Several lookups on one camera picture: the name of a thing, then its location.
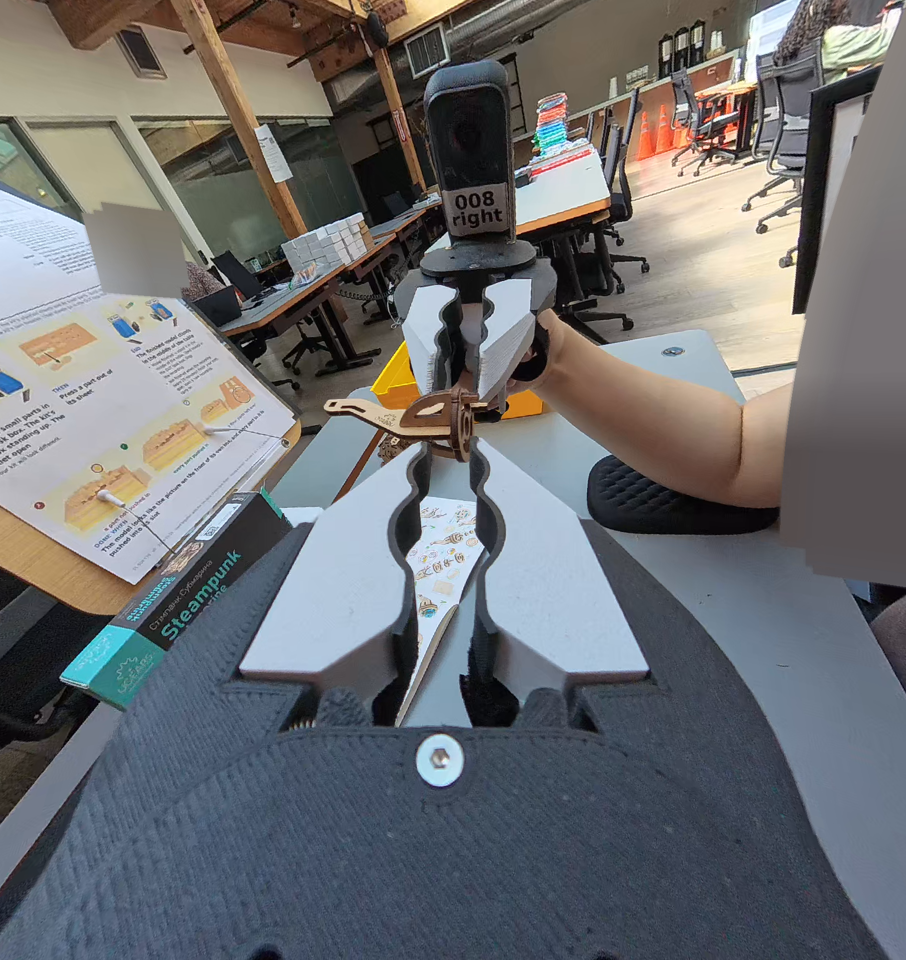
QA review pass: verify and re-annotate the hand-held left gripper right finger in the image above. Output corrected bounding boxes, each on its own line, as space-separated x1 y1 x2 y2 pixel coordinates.
468 438 654 699

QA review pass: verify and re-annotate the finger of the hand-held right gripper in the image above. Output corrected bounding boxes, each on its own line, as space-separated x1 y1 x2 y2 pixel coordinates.
474 279 540 405
402 285 461 397

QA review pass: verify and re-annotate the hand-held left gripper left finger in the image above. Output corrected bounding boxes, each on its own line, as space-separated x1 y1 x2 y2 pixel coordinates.
237 441 433 699

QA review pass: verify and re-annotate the wooden handle part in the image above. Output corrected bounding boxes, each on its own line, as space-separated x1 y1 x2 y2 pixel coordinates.
324 386 493 440

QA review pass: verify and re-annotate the wooden disc part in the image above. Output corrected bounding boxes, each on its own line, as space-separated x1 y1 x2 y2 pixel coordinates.
423 386 480 464

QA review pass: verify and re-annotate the person's right forearm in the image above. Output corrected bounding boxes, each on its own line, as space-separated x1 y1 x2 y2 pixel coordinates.
569 322 791 510

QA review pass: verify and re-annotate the dark model kit box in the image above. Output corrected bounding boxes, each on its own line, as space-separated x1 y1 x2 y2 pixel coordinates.
59 491 295 711

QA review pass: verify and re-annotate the person's right hand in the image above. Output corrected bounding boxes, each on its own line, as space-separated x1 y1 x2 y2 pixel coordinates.
539 307 578 385

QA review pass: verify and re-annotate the yellow plastic bin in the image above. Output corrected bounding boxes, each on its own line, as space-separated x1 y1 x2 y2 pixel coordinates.
370 341 545 419

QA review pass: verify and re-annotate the stack of colourful packets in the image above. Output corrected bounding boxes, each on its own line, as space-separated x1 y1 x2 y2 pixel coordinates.
531 91 575 160

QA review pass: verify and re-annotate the long white table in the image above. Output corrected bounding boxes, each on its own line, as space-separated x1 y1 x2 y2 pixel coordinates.
513 146 613 235

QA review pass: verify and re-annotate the illustrated instruction booklet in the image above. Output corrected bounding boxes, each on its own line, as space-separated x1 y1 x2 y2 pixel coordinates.
402 495 491 725

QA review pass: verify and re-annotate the stack of white boxes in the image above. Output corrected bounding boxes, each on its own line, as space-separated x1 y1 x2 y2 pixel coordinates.
280 212 375 269

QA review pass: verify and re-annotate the grey office desk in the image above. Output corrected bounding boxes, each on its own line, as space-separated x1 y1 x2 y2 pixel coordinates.
220 247 394 391

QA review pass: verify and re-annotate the black office chair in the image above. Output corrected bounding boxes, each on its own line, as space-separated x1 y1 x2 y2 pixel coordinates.
670 69 757 177
741 37 825 234
565 86 650 331

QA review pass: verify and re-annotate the printed task instruction sheet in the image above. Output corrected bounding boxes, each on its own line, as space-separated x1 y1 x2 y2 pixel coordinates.
0 183 298 586

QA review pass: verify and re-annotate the black framed panel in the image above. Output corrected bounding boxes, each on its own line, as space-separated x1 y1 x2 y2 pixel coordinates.
792 78 885 316

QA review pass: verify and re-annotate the wall air vent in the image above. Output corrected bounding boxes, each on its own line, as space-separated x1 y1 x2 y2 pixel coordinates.
404 22 451 78

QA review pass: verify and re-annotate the paper notice on post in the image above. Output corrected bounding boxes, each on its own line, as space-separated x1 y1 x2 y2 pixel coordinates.
254 123 294 183

